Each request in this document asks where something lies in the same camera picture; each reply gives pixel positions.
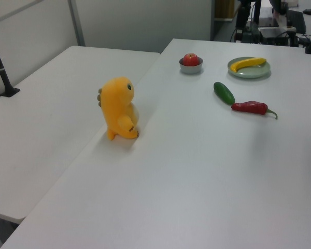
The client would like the yellow banana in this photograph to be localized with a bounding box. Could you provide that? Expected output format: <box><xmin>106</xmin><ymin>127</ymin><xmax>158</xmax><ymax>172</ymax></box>
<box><xmin>230</xmin><ymin>57</ymin><xmax>267</xmax><ymax>73</ymax></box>

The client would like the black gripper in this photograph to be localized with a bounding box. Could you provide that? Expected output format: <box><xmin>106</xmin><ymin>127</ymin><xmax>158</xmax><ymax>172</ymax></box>
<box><xmin>235</xmin><ymin>0</ymin><xmax>252</xmax><ymax>30</ymax></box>

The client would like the yellow wooden cabinet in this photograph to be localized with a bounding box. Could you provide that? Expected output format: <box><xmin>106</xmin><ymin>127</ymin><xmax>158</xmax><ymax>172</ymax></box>
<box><xmin>214</xmin><ymin>0</ymin><xmax>235</xmax><ymax>21</ymax></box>

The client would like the orange plush dinosaur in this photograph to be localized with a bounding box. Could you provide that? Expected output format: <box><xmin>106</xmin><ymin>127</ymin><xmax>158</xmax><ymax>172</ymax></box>
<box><xmin>97</xmin><ymin>76</ymin><xmax>140</xmax><ymax>141</ymax></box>

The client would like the grey metal bowl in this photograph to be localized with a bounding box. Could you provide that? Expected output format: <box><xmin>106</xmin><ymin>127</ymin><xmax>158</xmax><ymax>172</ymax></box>
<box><xmin>179</xmin><ymin>57</ymin><xmax>204</xmax><ymax>75</ymax></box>

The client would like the red apple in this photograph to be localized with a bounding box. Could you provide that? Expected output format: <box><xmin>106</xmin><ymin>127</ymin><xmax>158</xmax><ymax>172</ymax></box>
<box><xmin>183</xmin><ymin>53</ymin><xmax>200</xmax><ymax>67</ymax></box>

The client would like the grey partition post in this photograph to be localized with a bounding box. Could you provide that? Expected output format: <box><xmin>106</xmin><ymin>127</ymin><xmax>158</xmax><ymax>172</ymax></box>
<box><xmin>68</xmin><ymin>0</ymin><xmax>86</xmax><ymax>47</ymax></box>

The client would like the red chili pepper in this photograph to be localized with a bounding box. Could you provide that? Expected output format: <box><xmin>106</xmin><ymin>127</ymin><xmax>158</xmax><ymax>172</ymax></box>
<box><xmin>231</xmin><ymin>101</ymin><xmax>278</xmax><ymax>120</ymax></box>

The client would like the black vertical pole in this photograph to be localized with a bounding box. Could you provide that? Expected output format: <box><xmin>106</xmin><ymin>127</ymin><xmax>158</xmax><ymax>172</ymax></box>
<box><xmin>253</xmin><ymin>0</ymin><xmax>262</xmax><ymax>25</ymax></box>

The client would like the pale green plate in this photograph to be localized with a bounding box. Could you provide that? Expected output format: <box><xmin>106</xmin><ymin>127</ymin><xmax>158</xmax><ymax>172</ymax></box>
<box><xmin>227</xmin><ymin>57</ymin><xmax>272</xmax><ymax>79</ymax></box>

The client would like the black pole stand with cable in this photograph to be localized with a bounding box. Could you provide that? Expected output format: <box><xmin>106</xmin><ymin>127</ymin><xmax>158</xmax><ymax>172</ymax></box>
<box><xmin>0</xmin><ymin>26</ymin><xmax>21</xmax><ymax>98</ymax></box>

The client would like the green cucumber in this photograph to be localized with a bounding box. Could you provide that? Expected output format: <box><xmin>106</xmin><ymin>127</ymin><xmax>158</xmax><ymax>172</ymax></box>
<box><xmin>213</xmin><ymin>81</ymin><xmax>236</xmax><ymax>106</ymax></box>

